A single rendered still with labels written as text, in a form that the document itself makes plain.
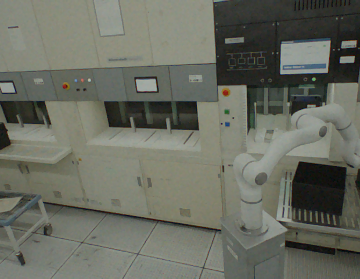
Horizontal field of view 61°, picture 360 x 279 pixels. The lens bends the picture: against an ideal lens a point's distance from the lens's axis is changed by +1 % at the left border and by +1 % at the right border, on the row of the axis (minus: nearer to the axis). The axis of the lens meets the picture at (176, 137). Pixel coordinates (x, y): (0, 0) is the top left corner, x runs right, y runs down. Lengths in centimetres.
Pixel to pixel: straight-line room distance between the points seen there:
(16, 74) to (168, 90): 152
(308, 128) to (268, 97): 150
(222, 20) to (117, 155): 151
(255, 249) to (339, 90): 110
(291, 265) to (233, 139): 109
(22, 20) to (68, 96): 72
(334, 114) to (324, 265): 139
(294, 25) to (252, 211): 116
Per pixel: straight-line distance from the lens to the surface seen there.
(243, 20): 216
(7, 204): 326
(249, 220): 179
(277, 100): 318
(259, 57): 217
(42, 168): 359
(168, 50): 233
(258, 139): 257
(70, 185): 345
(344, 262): 287
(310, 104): 278
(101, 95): 270
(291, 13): 213
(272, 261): 194
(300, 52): 215
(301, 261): 280
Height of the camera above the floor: 196
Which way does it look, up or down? 23 degrees down
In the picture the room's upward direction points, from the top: 7 degrees counter-clockwise
